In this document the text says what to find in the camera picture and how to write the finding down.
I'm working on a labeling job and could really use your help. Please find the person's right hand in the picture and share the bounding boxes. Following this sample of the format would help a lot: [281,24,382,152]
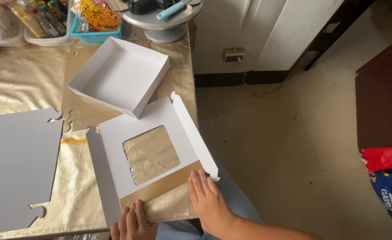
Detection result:
[187,169,237,238]

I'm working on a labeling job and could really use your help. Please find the person's left hand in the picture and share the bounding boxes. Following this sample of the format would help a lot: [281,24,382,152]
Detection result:
[110,199,159,240]

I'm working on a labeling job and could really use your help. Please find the white windowed cardboard box lid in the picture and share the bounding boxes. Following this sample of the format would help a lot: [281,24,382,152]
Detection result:
[86,91,220,228]

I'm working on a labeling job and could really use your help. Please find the person's blue jeans legs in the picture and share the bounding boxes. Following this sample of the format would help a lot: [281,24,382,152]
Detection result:
[155,159,265,240]

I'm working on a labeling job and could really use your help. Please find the flat gold cardboard sheet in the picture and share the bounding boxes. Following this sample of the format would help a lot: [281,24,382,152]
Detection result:
[61,47,159,132]

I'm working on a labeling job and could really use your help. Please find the flat white cardboard sheet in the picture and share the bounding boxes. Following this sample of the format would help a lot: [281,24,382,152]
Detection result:
[0,107,64,236]

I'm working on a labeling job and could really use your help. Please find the white cardboard box tray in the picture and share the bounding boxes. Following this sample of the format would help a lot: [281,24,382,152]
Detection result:
[68,36,171,119]

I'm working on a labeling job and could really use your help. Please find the red floral bag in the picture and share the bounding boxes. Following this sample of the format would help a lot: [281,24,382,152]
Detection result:
[361,145,392,173]

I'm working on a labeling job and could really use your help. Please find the grey cake turntable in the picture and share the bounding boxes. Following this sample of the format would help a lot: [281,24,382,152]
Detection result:
[119,0,205,44]

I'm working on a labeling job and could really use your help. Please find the gold tablecloth with clear cover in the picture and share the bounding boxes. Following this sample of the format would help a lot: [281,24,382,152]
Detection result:
[0,21,199,240]

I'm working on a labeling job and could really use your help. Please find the white cabinet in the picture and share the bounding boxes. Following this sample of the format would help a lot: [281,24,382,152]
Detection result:
[192,0,345,76]

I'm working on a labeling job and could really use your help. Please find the blue plastic basket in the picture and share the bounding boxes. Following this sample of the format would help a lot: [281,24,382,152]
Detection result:
[70,15,123,45]

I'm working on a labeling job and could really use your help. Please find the dark brown wooden board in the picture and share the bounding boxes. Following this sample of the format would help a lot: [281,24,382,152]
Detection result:
[355,31,392,153]

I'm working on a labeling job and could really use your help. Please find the black tool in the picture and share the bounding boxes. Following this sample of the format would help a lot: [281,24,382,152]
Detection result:
[126,0,177,15]

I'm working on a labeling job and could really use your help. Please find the gold cake toppers bundle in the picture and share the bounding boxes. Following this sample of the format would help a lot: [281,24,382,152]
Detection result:
[72,0,123,33]

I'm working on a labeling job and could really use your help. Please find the clear tub of bottles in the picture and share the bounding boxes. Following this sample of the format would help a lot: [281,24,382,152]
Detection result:
[9,0,75,47]

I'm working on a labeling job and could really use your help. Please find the wall power outlet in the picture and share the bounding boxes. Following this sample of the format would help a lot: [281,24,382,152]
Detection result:
[223,47,246,64]

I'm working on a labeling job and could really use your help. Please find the blue handled scraper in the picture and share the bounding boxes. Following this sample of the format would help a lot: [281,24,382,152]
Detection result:
[156,1,187,22]

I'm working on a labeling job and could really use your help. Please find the dark wooden furniture frame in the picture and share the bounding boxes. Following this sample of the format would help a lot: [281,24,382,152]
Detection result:
[303,0,376,71]

